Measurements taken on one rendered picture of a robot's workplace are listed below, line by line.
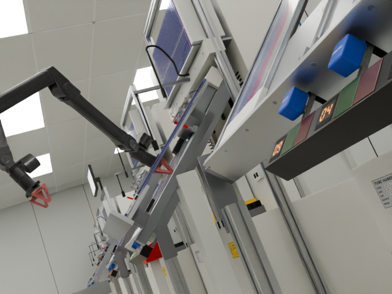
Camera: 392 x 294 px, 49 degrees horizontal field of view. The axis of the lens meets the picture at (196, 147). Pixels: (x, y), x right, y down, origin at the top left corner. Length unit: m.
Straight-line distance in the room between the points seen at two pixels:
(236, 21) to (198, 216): 1.03
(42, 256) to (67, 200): 1.33
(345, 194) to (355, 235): 0.17
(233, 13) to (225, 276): 1.22
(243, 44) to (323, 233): 0.88
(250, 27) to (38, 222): 8.97
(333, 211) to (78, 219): 8.98
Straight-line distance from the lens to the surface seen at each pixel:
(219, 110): 1.79
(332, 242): 1.84
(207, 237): 1.30
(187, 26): 1.92
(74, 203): 10.57
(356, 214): 1.92
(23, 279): 10.42
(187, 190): 1.31
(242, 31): 2.02
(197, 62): 1.99
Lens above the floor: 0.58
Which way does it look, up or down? 13 degrees up
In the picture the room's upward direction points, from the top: 22 degrees counter-clockwise
